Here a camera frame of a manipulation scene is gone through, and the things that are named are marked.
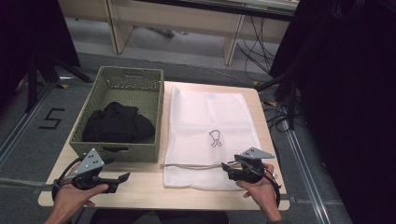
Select person's right hand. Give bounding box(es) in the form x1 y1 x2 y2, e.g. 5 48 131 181
235 163 283 222

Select metal floor rail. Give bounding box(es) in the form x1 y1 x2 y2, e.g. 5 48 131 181
281 119 332 224
0 81 57 169

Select light wooden desk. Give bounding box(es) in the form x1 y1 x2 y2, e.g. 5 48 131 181
57 0 301 66

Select black floor cables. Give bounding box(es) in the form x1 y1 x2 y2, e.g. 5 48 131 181
262 99 302 133

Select dark object under desk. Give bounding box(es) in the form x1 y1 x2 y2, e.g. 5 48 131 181
147 26 176 39

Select hanging black cables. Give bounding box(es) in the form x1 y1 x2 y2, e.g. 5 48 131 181
235 15 276 74

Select white floor cable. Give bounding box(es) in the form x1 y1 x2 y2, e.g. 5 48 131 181
126 33 251 86

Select black curtain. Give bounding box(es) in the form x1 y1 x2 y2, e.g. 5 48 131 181
269 0 396 224
0 0 81 105

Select green woven basket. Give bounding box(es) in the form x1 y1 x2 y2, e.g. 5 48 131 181
68 65 165 163

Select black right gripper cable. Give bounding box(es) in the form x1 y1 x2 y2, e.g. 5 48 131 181
263 169 282 208

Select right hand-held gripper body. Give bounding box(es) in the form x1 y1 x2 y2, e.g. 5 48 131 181
228 147 276 185

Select person's dark lap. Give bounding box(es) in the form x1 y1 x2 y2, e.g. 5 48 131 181
89 208 230 224

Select white mesh laundry bag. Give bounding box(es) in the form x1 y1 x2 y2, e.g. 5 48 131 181
163 85 271 191

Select person's left hand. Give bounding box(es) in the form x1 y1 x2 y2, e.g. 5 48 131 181
54 182 110 217

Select black cloth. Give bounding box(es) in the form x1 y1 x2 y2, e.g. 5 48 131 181
81 101 156 145

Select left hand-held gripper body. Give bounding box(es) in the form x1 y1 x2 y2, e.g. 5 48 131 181
71 147 120 194

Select black tripod stand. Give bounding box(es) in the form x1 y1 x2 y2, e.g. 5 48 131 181
23 50 94 114
255 69 302 131

